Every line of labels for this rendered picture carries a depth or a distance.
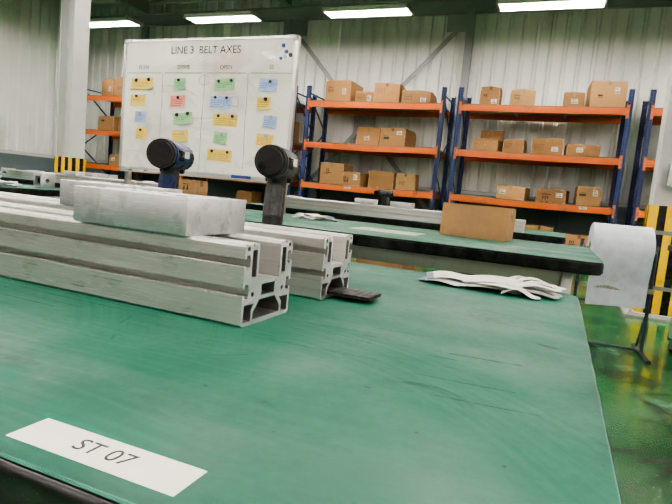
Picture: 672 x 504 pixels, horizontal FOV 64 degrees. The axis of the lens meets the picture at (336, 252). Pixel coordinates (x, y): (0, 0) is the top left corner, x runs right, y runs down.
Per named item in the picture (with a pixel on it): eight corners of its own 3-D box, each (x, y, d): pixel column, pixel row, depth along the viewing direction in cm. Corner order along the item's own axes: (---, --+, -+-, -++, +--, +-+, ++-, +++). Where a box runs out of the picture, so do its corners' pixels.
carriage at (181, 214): (71, 244, 62) (73, 184, 61) (140, 240, 72) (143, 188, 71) (183, 262, 56) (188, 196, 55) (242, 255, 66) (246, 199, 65)
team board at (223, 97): (92, 291, 417) (104, 31, 396) (139, 284, 463) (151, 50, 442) (261, 326, 361) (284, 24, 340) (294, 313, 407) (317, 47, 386)
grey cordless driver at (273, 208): (240, 265, 97) (249, 141, 94) (268, 254, 116) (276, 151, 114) (281, 269, 96) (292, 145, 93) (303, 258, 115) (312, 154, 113)
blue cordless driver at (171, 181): (135, 248, 106) (141, 135, 103) (168, 240, 125) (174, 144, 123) (173, 252, 106) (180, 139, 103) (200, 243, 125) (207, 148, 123)
